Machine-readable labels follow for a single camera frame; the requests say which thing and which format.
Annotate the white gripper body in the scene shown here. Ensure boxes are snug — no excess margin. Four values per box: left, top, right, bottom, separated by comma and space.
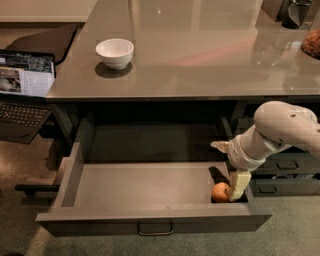
227, 135, 265, 171

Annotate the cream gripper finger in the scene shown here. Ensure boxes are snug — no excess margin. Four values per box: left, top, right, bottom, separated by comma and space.
229, 170, 251, 202
210, 141, 229, 154

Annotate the orange round fruit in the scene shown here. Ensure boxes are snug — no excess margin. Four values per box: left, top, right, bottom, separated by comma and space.
211, 182, 230, 203

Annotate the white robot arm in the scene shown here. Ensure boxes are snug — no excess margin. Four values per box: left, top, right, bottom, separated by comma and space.
210, 101, 320, 202

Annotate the dark lower right drawer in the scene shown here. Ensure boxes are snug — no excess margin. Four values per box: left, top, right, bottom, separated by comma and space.
250, 179, 320, 196

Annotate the dark drawer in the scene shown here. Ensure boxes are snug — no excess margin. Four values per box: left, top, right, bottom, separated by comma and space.
255, 153, 320, 174
250, 179, 320, 196

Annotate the dark middle right drawer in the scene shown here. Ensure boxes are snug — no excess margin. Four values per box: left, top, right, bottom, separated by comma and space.
255, 153, 320, 174

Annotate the open grey top drawer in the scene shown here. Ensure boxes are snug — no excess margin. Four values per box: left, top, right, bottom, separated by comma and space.
35, 115, 273, 238

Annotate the dark container on counter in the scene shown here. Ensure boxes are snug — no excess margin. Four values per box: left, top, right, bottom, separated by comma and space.
261, 0, 313, 29

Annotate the white ceramic bowl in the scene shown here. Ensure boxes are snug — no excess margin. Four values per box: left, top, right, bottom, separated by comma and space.
96, 39, 134, 70

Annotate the black chair base leg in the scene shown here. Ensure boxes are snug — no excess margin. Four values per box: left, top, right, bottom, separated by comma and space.
15, 184, 60, 194

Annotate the open black laptop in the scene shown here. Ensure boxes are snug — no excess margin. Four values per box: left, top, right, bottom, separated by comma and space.
0, 49, 56, 144

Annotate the metal drawer handle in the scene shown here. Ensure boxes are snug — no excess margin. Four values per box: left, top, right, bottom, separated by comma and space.
137, 223, 174, 237

